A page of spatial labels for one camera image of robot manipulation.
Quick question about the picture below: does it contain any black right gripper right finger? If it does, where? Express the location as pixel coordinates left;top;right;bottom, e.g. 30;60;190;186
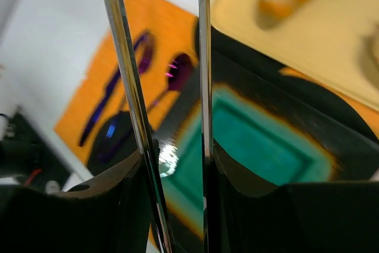
207;144;378;252

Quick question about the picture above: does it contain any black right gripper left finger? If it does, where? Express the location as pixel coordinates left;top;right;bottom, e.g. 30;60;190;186
1;152;152;252

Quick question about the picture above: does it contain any purple metallic spoon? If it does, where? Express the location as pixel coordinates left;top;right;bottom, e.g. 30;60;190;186
97;53;195;163

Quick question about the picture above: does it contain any black square green plate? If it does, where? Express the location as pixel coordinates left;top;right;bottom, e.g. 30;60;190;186
150;50;379;253

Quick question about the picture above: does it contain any yellow plastic tray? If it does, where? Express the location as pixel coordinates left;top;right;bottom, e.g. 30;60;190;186
211;0;378;110

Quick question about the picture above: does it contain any purple metallic knife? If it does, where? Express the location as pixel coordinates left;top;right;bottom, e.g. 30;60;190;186
78;30;155;147

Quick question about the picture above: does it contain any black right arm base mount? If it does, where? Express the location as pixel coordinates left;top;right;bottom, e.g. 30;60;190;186
1;112;71;194

